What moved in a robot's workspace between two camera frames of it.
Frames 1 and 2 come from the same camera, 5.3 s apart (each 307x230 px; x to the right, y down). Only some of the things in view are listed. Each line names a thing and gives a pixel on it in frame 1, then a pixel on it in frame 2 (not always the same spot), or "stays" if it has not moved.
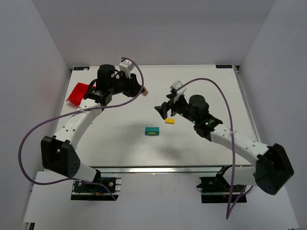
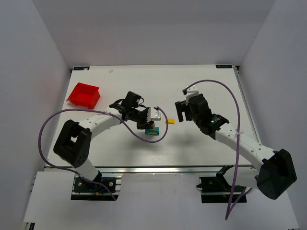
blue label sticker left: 81,68 stays
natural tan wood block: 146,91 to 154,126
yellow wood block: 170,120 stays
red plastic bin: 77,94 stays
